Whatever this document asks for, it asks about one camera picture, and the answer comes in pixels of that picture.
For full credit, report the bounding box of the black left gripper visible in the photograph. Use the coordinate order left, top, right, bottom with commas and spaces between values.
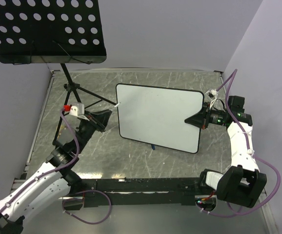
75, 109, 112, 153

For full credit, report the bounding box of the white whiteboard black frame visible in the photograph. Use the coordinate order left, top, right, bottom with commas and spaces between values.
116, 83, 204, 154

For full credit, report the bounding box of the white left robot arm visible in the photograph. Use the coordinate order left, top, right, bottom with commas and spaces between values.
0, 110, 112, 234

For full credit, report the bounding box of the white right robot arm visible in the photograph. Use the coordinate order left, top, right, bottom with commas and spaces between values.
184, 96, 267, 208

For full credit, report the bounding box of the black perforated music stand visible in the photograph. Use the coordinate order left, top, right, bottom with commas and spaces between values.
0, 0, 119, 144

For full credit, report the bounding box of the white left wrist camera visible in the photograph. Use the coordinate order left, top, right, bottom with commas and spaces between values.
63, 102, 88, 120

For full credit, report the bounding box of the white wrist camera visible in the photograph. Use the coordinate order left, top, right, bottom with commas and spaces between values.
205, 89, 218, 106
63, 102, 88, 120

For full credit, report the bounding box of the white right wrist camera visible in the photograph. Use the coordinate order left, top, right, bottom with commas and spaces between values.
205, 89, 218, 106

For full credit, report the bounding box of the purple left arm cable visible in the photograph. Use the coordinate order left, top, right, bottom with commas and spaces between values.
0, 111, 112, 230

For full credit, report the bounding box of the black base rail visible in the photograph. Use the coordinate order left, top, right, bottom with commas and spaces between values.
68, 177, 213, 208

